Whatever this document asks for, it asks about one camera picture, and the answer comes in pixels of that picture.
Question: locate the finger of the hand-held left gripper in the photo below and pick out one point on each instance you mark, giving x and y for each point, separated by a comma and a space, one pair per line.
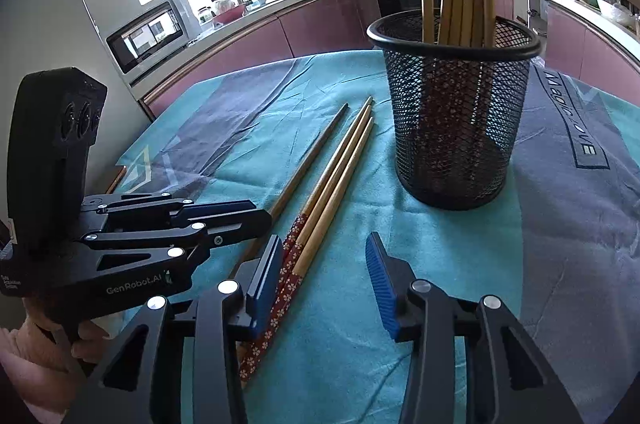
220, 208
245, 224

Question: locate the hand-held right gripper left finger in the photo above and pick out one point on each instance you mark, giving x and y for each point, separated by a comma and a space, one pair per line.
265, 284

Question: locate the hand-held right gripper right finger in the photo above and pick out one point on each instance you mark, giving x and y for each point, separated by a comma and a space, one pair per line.
382, 289

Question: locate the dark-tipped single chopstick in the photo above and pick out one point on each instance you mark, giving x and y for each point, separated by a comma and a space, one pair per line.
318, 143

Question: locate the black mesh utensil holder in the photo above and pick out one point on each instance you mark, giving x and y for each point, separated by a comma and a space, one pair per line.
450, 128

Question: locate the person's left hand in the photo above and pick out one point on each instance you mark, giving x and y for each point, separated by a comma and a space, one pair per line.
92, 339

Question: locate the blue grey printed tablecloth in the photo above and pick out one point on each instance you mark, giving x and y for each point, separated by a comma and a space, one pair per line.
350, 254

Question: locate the grey refrigerator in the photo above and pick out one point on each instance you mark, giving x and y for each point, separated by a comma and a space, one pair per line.
60, 28

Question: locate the silver microwave oven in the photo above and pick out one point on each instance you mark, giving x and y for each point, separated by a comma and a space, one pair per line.
150, 33

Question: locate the pink bowl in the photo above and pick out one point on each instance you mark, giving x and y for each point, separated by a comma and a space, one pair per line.
227, 14

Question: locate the pink base cabinets with sink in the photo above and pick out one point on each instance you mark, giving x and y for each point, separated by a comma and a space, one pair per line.
310, 28

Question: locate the pink base cabinets peninsula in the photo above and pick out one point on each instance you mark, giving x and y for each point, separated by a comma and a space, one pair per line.
575, 33

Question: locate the white bowl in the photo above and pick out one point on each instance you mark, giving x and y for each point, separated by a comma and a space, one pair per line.
615, 9

